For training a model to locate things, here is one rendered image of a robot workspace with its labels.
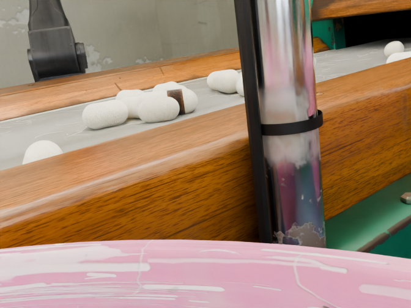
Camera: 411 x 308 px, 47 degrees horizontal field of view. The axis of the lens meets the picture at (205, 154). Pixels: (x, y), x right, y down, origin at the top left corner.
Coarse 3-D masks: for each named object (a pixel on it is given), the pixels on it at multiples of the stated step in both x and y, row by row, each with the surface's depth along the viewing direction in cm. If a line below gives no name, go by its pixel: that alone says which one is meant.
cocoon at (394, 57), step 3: (393, 54) 44; (396, 54) 44; (399, 54) 44; (402, 54) 44; (405, 54) 44; (408, 54) 44; (390, 57) 44; (393, 57) 44; (396, 57) 44; (399, 57) 44; (402, 57) 44; (405, 57) 43; (387, 60) 44; (390, 60) 44; (393, 60) 44; (387, 63) 44
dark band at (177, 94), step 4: (168, 92) 37; (172, 92) 37; (176, 92) 37; (180, 92) 37; (168, 96) 36; (172, 96) 36; (176, 96) 36; (180, 96) 36; (176, 100) 36; (180, 100) 36; (180, 104) 36; (180, 108) 37; (184, 108) 37; (180, 112) 37; (184, 112) 37
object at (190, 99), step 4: (164, 92) 37; (184, 92) 37; (188, 92) 37; (192, 92) 37; (160, 96) 37; (164, 96) 37; (184, 96) 37; (188, 96) 37; (192, 96) 37; (196, 96) 37; (184, 100) 36; (188, 100) 37; (192, 100) 37; (196, 100) 37; (184, 104) 37; (188, 104) 37; (192, 104) 37; (196, 104) 37; (188, 108) 37; (192, 108) 37; (188, 112) 37
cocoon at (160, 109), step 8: (144, 104) 35; (152, 104) 35; (160, 104) 35; (168, 104) 35; (176, 104) 35; (144, 112) 35; (152, 112) 35; (160, 112) 35; (168, 112) 35; (176, 112) 35; (144, 120) 35; (152, 120) 35; (160, 120) 35
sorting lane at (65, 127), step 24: (384, 48) 69; (408, 48) 65; (336, 72) 50; (216, 96) 45; (240, 96) 43; (24, 120) 45; (48, 120) 43; (72, 120) 42; (168, 120) 36; (0, 144) 35; (24, 144) 34; (72, 144) 32; (0, 168) 28
